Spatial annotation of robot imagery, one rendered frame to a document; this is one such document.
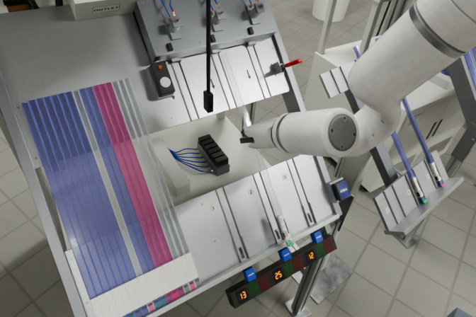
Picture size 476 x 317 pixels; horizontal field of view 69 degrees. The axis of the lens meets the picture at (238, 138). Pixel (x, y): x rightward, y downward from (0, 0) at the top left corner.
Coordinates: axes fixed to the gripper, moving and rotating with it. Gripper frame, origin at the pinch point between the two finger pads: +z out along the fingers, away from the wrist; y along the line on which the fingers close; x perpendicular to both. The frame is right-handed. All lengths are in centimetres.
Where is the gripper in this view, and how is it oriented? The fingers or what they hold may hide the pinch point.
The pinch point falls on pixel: (251, 134)
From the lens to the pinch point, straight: 85.5
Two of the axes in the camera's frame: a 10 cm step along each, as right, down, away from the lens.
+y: -8.6, 3.0, -4.2
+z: -4.4, -0.1, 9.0
